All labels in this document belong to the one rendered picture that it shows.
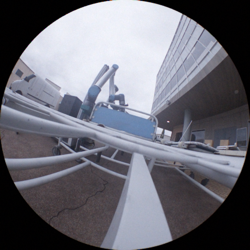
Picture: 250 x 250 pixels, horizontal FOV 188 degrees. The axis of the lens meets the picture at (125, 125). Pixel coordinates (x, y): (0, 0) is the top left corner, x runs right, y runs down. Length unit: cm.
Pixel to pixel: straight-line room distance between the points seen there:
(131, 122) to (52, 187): 90
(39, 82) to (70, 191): 739
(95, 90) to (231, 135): 632
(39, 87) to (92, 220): 761
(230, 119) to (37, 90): 1307
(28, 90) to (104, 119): 686
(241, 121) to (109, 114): 626
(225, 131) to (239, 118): 137
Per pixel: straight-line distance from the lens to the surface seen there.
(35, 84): 742
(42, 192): 63
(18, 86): 704
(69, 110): 136
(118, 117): 80
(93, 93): 102
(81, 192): 65
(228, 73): 409
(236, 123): 610
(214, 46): 511
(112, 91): 129
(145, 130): 80
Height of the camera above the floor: 50
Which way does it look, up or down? 7 degrees up
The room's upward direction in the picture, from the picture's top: 17 degrees clockwise
